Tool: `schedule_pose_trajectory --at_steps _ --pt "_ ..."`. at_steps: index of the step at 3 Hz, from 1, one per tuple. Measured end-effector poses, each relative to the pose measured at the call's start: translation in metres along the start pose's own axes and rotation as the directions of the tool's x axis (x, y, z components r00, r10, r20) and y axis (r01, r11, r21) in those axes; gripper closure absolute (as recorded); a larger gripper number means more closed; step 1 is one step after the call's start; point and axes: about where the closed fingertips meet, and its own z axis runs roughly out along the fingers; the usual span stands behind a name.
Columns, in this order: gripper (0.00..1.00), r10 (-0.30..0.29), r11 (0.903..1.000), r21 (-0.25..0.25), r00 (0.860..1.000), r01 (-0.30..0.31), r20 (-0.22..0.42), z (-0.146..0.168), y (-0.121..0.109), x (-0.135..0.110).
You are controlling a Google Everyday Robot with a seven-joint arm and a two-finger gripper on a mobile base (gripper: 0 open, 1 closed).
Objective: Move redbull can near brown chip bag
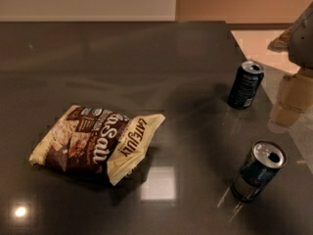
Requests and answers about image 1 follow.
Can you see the dark blue soda can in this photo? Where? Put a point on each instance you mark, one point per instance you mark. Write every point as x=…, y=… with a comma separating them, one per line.
x=248, y=78

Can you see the redbull can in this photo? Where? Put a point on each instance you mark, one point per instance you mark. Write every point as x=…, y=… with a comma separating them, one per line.
x=264, y=160

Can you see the brown chip bag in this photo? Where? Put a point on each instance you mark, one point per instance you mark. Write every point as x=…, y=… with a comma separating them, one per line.
x=96, y=141

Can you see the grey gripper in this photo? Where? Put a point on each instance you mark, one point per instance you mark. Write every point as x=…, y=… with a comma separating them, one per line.
x=302, y=44

